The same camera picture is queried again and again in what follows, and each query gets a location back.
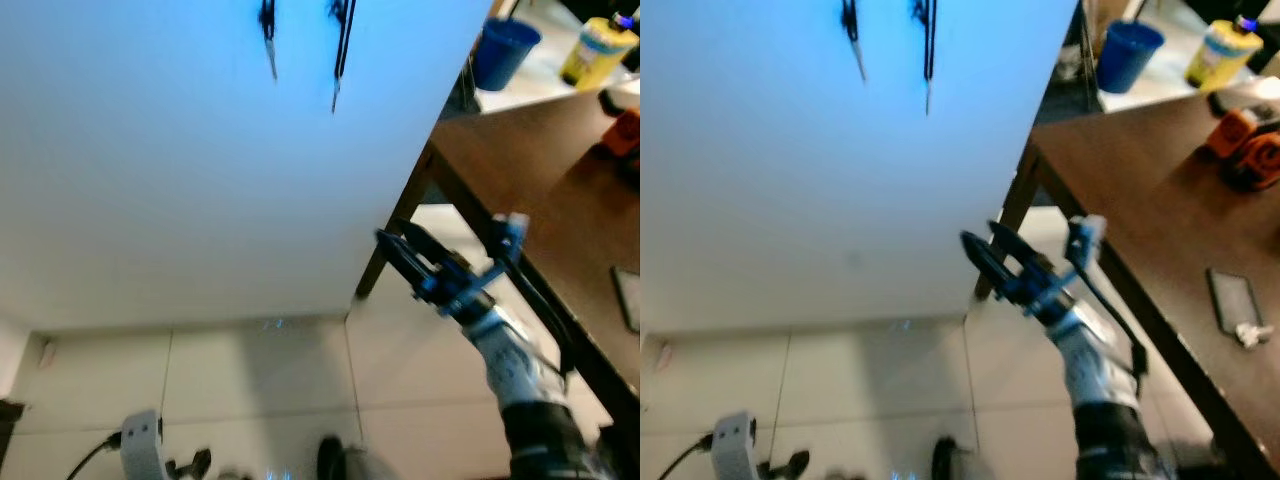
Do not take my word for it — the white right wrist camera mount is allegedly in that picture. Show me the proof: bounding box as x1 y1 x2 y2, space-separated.
1058 214 1109 303
470 212 532 303

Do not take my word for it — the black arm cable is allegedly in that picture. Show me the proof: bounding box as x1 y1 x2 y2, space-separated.
660 431 716 480
66 431 124 480
1082 245 1153 379
498 240 578 379

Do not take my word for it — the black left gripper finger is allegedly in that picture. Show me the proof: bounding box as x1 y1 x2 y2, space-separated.
758 449 811 480
165 448 213 480

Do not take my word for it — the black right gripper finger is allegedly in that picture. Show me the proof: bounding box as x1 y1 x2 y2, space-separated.
398 220 469 276
988 220 1056 276
960 233 1026 298
376 232 441 296

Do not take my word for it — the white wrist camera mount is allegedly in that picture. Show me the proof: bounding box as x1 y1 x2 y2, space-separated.
119 409 167 480
470 212 532 303
711 410 760 480
1058 214 1109 303

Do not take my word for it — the silver key on black hook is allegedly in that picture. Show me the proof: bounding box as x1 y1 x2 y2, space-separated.
841 0 867 85
259 0 279 83

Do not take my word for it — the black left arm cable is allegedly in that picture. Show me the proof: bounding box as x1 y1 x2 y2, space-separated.
66 431 124 480
660 431 716 480

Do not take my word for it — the yellow plastic bottle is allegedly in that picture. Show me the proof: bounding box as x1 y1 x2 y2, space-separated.
1184 14 1264 93
559 12 640 91

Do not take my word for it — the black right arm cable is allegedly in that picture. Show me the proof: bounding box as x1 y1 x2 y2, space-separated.
1082 245 1153 379
498 240 578 379

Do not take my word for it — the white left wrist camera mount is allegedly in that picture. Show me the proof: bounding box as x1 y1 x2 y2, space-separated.
711 410 760 480
119 409 167 480

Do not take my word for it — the black lanyard on hook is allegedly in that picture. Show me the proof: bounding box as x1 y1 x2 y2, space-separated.
911 0 940 117
328 0 358 115

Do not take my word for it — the blue plastic bucket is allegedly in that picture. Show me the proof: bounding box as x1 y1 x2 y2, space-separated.
1096 20 1166 96
471 17 543 93

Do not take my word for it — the grey black robot right leg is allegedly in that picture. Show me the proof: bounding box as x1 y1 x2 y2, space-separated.
931 436 993 480
316 434 403 480

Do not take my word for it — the black bin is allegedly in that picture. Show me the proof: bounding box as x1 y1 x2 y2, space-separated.
0 398 26 471

